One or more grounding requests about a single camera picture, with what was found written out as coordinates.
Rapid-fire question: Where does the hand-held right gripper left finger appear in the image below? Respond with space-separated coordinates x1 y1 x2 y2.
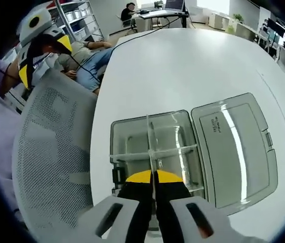
74 169 155 243

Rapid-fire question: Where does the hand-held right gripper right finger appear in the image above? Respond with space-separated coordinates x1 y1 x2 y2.
155 169 267 243

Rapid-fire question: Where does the clear plastic divider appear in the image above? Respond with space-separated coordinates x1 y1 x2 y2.
146 114 161 175
109 143 198 163

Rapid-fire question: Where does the clear plastic guide fixture box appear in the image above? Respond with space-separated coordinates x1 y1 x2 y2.
109 92 279 231

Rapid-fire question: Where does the metal storage shelf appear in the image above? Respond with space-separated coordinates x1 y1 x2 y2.
48 0 105 43

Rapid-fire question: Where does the black desk monitor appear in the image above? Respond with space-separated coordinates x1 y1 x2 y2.
164 0 185 11

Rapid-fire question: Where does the white low cabinet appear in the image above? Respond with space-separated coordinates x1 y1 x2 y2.
209 12 230 30

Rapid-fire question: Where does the black table cable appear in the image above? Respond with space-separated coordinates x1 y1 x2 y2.
115 27 164 48

